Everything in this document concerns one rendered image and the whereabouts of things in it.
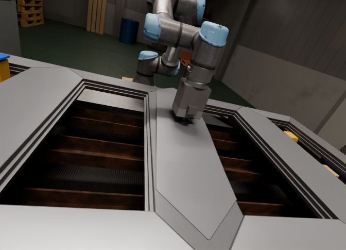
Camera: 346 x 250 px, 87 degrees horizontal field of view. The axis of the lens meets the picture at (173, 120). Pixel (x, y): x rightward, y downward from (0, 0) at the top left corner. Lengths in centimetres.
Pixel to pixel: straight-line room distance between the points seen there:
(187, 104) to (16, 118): 43
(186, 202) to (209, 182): 9
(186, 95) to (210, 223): 33
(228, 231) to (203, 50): 41
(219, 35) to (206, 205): 40
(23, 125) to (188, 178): 39
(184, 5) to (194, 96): 51
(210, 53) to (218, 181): 32
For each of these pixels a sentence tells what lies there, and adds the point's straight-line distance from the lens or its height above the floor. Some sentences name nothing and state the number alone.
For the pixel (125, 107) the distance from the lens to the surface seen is 101.
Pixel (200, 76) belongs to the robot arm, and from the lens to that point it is 53.
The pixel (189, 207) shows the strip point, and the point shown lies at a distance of 38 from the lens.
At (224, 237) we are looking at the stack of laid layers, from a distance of 38.
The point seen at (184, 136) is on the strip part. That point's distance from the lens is 55.
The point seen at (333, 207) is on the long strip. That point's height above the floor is 85.
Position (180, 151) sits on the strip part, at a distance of 49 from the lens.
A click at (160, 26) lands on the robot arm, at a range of 59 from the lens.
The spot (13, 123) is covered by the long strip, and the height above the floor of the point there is 85.
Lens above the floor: 114
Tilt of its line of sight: 27 degrees down
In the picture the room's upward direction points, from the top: 18 degrees clockwise
